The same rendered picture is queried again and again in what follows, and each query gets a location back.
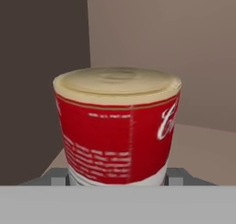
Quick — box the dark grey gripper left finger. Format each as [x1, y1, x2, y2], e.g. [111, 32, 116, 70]
[18, 168, 70, 187]

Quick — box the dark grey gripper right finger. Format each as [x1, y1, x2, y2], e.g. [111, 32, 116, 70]
[163, 168, 218, 187]

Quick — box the red and white soup can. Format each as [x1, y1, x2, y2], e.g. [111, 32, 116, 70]
[52, 66, 183, 187]

